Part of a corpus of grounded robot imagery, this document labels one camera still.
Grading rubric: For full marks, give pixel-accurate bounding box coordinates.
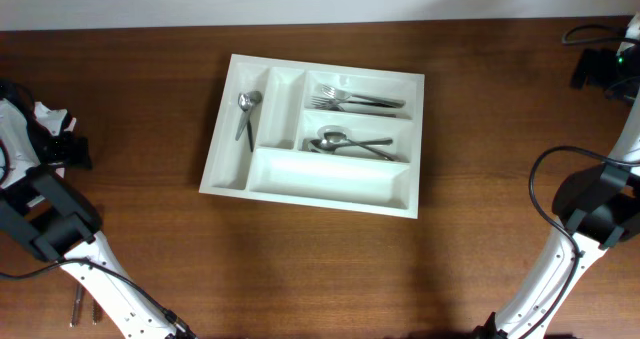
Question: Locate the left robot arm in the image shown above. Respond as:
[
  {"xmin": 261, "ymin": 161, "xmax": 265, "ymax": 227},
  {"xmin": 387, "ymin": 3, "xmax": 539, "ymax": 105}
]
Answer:
[{"xmin": 1, "ymin": 79, "xmax": 195, "ymax": 338}]

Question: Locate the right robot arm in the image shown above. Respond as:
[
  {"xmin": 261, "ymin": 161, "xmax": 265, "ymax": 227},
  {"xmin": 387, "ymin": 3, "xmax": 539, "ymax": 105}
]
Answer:
[{"xmin": 472, "ymin": 45, "xmax": 639, "ymax": 338}]

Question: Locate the white plastic cutlery tray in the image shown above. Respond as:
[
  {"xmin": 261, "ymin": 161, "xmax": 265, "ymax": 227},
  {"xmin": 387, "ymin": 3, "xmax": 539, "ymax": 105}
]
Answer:
[{"xmin": 199, "ymin": 54, "xmax": 425, "ymax": 219}]

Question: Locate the metal knife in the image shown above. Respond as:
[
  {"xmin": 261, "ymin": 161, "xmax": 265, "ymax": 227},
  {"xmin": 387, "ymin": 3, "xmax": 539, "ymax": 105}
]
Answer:
[
  {"xmin": 92, "ymin": 299, "xmax": 101, "ymax": 325},
  {"xmin": 69, "ymin": 284, "xmax": 84, "ymax": 328}
]

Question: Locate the white plastic knife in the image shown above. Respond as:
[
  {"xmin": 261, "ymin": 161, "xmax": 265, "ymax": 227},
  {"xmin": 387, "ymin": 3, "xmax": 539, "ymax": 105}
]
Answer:
[{"xmin": 55, "ymin": 117, "xmax": 77, "ymax": 178}]

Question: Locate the small metal spoon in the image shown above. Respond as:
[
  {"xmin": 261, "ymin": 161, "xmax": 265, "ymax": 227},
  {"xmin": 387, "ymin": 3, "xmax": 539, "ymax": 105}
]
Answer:
[
  {"xmin": 244, "ymin": 120, "xmax": 254, "ymax": 151},
  {"xmin": 235, "ymin": 90, "xmax": 263, "ymax": 141}
]

